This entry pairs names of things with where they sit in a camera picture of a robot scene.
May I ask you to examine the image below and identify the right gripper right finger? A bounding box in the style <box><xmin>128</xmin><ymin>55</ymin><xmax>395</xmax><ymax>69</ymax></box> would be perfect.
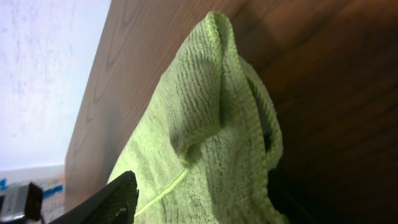
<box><xmin>267</xmin><ymin>169</ymin><xmax>323</xmax><ymax>224</ymax></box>

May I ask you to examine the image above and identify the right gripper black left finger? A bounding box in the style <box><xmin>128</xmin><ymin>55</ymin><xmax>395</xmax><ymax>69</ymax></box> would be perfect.
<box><xmin>50</xmin><ymin>171</ymin><xmax>139</xmax><ymax>224</ymax></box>

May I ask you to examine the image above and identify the light green microfiber cloth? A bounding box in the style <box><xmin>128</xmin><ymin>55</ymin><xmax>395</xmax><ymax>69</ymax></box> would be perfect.
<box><xmin>110</xmin><ymin>12</ymin><xmax>288</xmax><ymax>223</ymax></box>

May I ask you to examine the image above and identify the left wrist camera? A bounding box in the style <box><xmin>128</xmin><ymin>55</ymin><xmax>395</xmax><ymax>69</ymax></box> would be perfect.
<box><xmin>1</xmin><ymin>182</ymin><xmax>44</xmax><ymax>224</ymax></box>

